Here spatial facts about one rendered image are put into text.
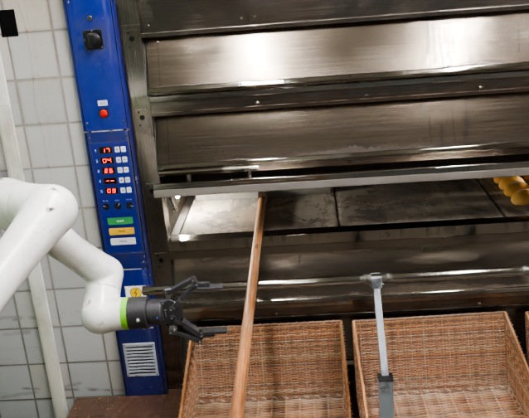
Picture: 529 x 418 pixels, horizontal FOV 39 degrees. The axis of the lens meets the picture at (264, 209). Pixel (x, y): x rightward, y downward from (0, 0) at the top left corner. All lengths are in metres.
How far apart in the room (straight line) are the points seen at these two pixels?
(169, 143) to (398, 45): 0.82
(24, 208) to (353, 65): 1.18
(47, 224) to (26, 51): 0.97
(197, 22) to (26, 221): 1.01
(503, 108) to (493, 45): 0.21
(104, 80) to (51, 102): 0.21
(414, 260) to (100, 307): 1.15
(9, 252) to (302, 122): 1.17
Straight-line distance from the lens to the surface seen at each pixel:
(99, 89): 2.57
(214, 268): 2.75
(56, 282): 2.87
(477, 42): 2.56
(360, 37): 2.52
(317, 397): 2.82
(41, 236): 1.80
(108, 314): 2.17
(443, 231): 2.70
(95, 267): 2.19
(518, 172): 2.53
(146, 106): 2.58
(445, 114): 2.60
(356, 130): 2.56
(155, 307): 2.15
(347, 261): 2.72
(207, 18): 2.52
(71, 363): 3.01
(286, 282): 2.32
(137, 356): 2.90
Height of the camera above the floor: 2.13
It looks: 19 degrees down
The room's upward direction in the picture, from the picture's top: 5 degrees counter-clockwise
